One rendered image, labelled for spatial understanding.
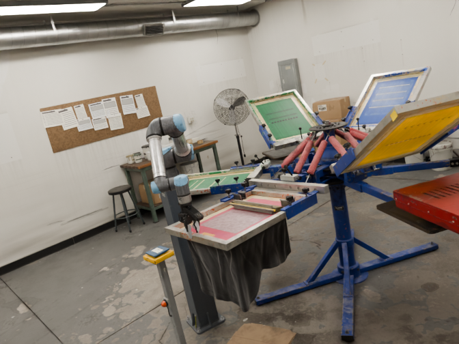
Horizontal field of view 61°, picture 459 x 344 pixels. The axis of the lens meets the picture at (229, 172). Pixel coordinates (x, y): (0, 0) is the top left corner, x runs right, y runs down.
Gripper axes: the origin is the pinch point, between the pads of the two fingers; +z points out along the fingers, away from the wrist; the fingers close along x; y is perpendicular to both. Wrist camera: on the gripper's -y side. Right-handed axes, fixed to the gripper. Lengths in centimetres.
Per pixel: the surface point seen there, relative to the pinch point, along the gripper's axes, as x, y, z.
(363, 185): -119, -38, 5
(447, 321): -123, -86, 97
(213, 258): -8.3, -1.6, 17.8
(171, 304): 19.3, 9.8, 37.3
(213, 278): -8.3, 2.8, 32.1
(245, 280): -13.2, -20.9, 29.8
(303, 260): -149, 52, 97
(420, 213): -58, -102, -5
